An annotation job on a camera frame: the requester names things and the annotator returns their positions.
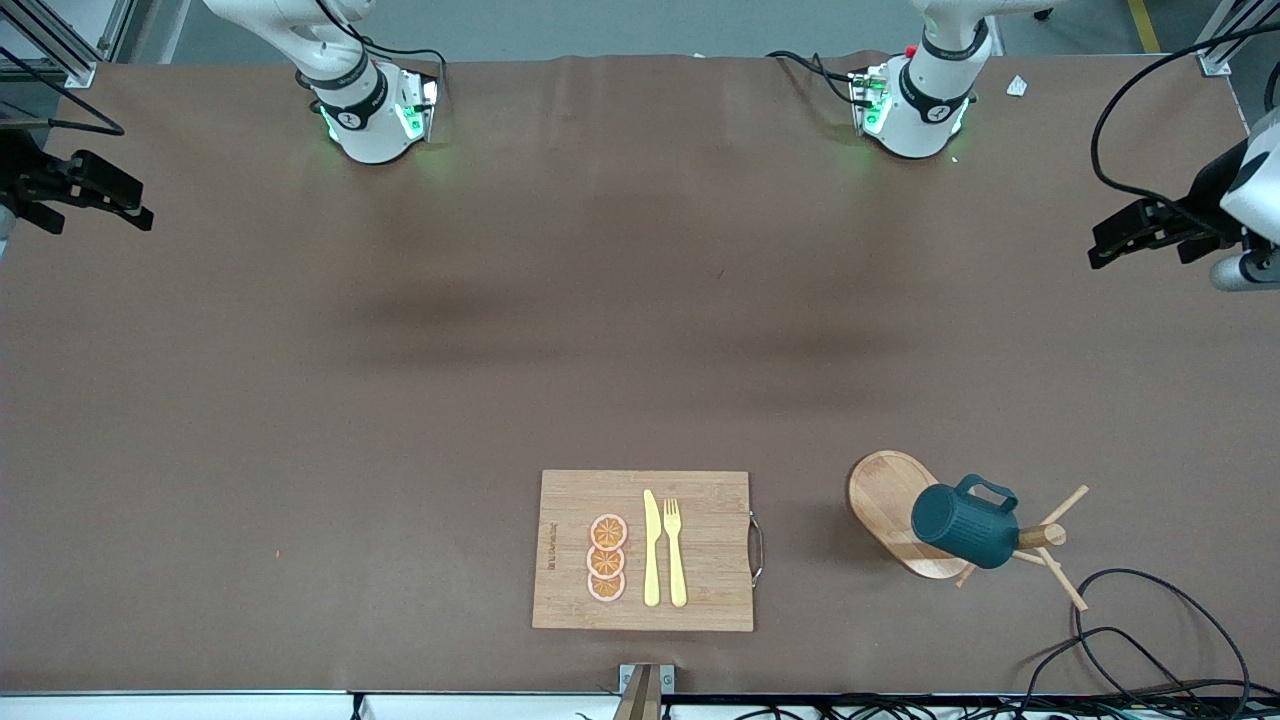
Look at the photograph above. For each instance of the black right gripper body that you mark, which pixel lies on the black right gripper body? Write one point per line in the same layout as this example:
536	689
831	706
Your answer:
22	178

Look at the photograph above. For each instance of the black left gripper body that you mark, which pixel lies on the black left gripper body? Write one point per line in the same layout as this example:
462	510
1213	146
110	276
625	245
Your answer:
1207	193

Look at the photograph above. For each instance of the dark teal ribbed cup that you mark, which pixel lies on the dark teal ribbed cup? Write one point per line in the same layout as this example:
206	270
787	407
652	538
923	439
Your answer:
960	525

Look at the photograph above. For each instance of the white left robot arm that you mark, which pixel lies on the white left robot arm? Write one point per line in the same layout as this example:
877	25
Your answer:
925	100

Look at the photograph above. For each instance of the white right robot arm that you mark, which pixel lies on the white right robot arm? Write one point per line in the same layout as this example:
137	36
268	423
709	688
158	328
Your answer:
365	110

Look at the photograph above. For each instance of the small white paper scrap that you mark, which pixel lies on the small white paper scrap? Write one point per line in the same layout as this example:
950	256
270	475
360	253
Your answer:
1017	86

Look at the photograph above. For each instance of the brown table mat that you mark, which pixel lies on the brown table mat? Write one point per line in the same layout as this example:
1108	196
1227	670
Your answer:
400	400

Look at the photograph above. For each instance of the wooden mug tree stand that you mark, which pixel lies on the wooden mug tree stand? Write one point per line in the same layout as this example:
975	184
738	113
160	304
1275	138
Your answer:
885	500

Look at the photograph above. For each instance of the yellow plastic fork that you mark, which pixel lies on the yellow plastic fork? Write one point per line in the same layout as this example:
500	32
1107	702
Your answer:
675	560

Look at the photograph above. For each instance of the yellow plastic knife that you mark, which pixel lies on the yellow plastic knife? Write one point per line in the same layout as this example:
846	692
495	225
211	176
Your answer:
651	550

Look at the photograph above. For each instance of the orange slice toy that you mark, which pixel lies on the orange slice toy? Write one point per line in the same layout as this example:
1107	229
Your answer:
608	531
605	561
606	586

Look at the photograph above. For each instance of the aluminium frame profile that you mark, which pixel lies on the aluminium frame profile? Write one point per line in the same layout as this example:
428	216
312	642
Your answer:
75	70
1215	62

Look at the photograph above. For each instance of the metal bracket with post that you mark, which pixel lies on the metal bracket with post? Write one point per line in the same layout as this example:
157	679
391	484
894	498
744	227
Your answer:
640	695

